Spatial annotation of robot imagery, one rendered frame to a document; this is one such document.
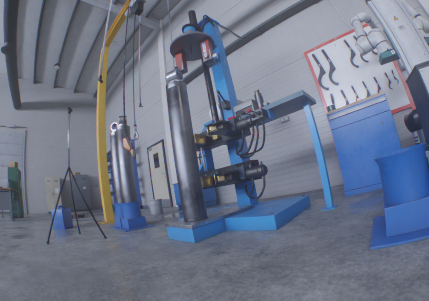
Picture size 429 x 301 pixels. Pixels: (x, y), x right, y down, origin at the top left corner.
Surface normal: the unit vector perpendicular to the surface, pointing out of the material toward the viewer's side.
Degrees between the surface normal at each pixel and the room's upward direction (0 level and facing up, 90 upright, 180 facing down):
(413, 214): 90
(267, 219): 90
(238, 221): 90
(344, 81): 90
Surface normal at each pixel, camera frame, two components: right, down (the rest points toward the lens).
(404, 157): -0.58, 0.41
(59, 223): 0.11, -0.24
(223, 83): -0.69, -0.04
